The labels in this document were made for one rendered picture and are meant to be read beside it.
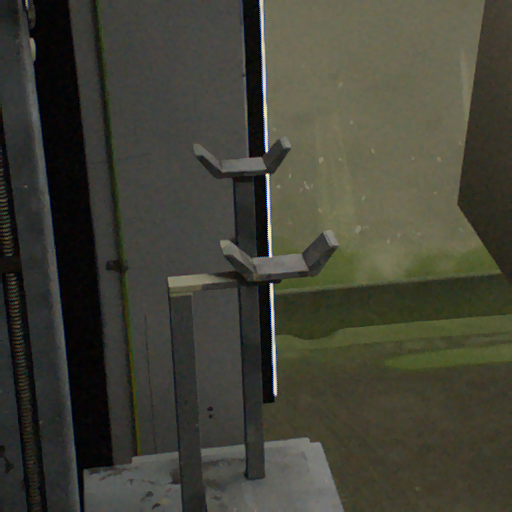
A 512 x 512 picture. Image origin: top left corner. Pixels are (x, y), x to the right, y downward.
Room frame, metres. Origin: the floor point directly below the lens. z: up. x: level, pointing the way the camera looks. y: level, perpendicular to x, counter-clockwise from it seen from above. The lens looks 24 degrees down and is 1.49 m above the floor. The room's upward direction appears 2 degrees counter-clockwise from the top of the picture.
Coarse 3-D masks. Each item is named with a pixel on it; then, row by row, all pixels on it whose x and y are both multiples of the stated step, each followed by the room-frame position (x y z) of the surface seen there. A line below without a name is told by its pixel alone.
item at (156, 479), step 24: (216, 456) 1.10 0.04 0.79; (240, 456) 1.10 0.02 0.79; (312, 456) 1.09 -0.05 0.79; (96, 480) 1.07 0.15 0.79; (120, 480) 1.07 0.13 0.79; (144, 480) 1.07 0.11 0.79; (168, 480) 1.06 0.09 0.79; (96, 504) 1.03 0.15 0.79; (120, 504) 1.03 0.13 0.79; (144, 504) 1.03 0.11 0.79; (168, 504) 1.03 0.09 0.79; (336, 504) 1.02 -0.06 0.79
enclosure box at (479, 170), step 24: (504, 0) 2.16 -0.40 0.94; (504, 24) 2.15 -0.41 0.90; (480, 48) 2.24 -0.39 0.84; (504, 48) 2.15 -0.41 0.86; (480, 72) 2.24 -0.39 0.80; (504, 72) 2.14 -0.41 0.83; (480, 96) 2.23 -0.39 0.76; (504, 96) 2.14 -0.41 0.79; (480, 120) 2.23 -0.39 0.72; (504, 120) 2.13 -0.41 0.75; (480, 144) 2.22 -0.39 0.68; (504, 144) 2.12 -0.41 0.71; (480, 168) 2.22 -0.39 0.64; (504, 168) 2.12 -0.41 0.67; (480, 192) 2.21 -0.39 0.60; (504, 192) 2.11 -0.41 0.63; (480, 216) 2.21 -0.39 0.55; (504, 216) 2.11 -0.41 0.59; (480, 240) 2.20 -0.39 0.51; (504, 240) 2.11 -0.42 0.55; (504, 264) 2.10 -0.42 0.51
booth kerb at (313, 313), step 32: (320, 288) 2.74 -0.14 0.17; (352, 288) 2.74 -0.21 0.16; (384, 288) 2.75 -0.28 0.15; (416, 288) 2.76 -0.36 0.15; (448, 288) 2.77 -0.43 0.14; (480, 288) 2.78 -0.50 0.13; (288, 320) 2.73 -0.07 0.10; (320, 320) 2.73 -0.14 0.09; (352, 320) 2.74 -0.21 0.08; (384, 320) 2.75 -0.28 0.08; (416, 320) 2.76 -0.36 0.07
